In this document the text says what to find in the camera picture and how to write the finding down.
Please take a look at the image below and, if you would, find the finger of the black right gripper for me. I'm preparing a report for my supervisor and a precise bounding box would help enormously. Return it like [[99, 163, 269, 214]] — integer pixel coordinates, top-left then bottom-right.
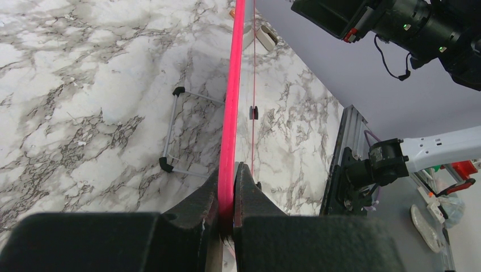
[[291, 0, 372, 39]]

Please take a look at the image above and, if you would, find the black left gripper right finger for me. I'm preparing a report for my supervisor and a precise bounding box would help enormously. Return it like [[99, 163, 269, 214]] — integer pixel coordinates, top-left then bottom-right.
[[233, 163, 404, 271]]

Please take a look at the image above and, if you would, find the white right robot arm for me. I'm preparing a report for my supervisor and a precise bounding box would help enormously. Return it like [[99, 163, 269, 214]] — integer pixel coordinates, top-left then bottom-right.
[[292, 1, 480, 138]]

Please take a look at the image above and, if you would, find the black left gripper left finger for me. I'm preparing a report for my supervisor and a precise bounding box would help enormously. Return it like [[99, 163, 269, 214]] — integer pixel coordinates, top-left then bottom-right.
[[1, 172, 221, 271]]

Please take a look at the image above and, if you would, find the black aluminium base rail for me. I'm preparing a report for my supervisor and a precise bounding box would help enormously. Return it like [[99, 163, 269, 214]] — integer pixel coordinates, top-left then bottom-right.
[[319, 105, 381, 216]]

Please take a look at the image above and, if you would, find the grey wire whiteboard stand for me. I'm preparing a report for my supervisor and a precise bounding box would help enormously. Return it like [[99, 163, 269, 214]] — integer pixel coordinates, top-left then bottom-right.
[[158, 86, 225, 179]]

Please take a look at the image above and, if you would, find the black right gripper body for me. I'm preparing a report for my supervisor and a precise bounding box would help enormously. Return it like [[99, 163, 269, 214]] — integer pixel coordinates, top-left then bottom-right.
[[343, 0, 396, 43]]

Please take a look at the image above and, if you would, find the pink framed whiteboard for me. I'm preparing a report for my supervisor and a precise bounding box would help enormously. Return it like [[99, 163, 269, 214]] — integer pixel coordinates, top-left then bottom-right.
[[218, 0, 258, 272]]

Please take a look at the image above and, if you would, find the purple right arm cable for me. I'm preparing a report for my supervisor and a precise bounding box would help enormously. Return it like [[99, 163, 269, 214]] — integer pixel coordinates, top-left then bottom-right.
[[362, 129, 382, 143]]

